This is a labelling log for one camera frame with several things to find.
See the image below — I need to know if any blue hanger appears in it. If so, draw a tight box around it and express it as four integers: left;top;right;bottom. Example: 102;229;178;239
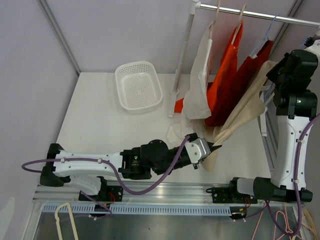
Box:
249;14;279;59
259;81;275;104

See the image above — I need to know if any orange t shirt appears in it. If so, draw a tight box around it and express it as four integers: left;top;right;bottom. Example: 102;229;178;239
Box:
174;21;244;115

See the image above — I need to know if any white clothes rack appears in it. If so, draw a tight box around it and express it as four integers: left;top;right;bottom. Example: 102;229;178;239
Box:
167;0;320;137

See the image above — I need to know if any beige hanger under orange shirt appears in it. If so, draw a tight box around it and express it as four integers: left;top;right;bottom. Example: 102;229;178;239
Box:
231;4;247;45

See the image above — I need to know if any white t shirt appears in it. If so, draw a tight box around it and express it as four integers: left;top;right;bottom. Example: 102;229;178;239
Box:
166;22;215;146

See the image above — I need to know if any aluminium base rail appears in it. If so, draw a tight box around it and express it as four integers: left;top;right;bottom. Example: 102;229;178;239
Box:
32;181;305;207

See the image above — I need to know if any black mounting plate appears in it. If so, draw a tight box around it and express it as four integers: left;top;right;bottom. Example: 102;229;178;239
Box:
86;185;123;202
205;186;258;204

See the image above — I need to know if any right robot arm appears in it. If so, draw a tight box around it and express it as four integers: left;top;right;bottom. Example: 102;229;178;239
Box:
227;35;320;203

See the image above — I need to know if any beige hanger on floor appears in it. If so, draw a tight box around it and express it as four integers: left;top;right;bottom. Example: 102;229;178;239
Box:
54;202;79;240
292;207;319;240

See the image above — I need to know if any beige t shirt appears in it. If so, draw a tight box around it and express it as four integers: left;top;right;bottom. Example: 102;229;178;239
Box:
202;59;278;173

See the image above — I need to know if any beige hanger under white shirt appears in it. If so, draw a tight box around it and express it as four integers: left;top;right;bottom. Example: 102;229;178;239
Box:
208;0;222;40

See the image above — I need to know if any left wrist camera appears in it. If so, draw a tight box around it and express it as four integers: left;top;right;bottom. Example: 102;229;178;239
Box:
185;138;210;165

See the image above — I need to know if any beige hanger on floor right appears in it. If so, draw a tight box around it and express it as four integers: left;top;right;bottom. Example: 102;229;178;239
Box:
292;207;319;240

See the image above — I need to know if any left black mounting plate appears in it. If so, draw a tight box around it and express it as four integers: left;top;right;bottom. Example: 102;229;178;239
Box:
86;185;123;202

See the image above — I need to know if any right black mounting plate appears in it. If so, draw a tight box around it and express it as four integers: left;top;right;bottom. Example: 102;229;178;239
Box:
205;186;258;204

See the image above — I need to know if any beige hanger on floor left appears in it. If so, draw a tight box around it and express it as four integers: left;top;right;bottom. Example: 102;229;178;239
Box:
54;202;79;240

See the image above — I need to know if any white slotted cable duct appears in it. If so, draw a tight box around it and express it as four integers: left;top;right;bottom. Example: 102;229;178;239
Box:
42;203;232;217

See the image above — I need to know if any white perforated plastic basket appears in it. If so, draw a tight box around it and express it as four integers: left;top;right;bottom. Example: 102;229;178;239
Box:
115;61;163;115

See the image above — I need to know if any dark red t shirt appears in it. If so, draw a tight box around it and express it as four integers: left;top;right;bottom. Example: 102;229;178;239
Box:
204;40;274;127

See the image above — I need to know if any blue hanger under red shirt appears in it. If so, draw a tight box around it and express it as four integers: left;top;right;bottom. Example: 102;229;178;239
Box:
249;14;279;59

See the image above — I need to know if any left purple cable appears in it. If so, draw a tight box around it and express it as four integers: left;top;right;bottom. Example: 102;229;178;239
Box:
21;134;191;221

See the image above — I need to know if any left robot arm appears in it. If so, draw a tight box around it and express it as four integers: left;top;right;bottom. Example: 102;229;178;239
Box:
40;133;220;201

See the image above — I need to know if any pink hanger on floor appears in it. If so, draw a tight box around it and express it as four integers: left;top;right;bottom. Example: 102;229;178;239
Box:
250;203;303;240

